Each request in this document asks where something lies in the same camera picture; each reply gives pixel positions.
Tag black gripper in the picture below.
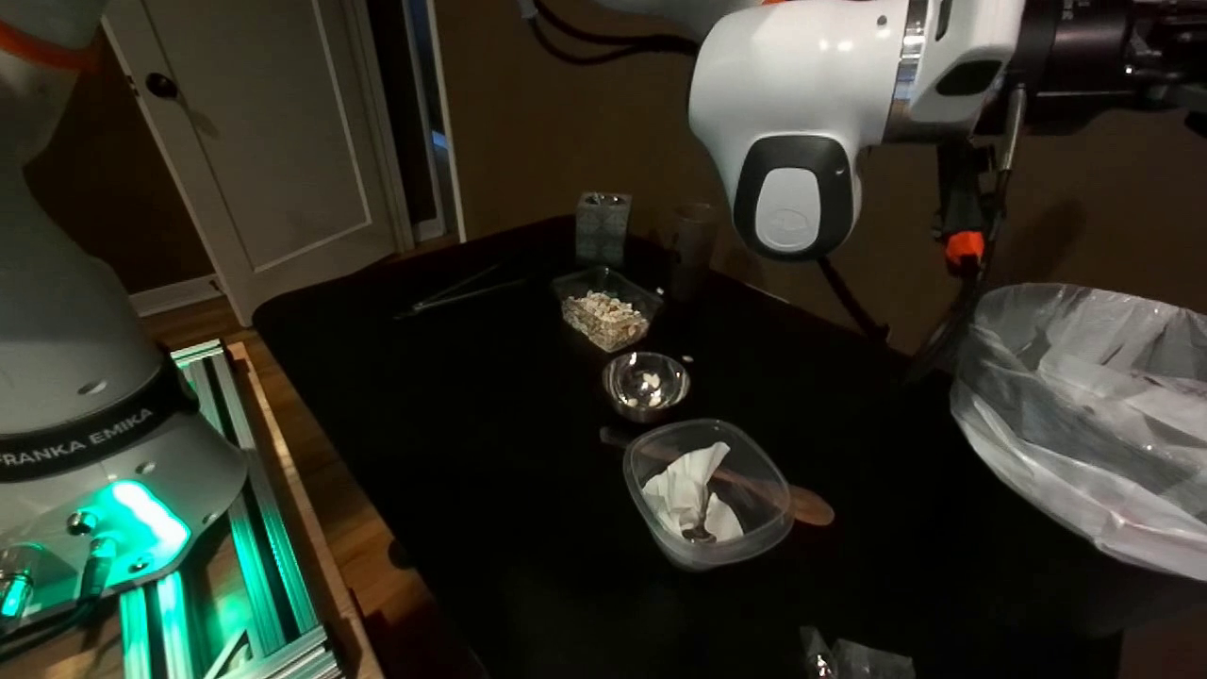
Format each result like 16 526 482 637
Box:
1013 0 1207 134

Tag black bin with white liner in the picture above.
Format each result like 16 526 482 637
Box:
895 282 1207 679

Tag clear drinking glass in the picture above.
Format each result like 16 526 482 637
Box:
670 199 714 303

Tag patterned tissue box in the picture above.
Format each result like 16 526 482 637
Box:
577 192 628 265

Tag wooden spoon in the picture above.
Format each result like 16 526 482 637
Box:
598 425 836 528

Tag clear container of nuts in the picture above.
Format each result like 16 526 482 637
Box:
554 268 661 356

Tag small glass bowl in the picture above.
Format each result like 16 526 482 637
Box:
604 349 691 421

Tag clear container with tissue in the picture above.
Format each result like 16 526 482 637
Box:
622 420 792 571

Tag metal tongs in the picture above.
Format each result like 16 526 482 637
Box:
395 265 524 322

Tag white door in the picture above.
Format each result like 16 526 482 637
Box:
100 0 414 322

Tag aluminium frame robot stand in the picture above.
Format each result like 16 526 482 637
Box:
0 333 388 679

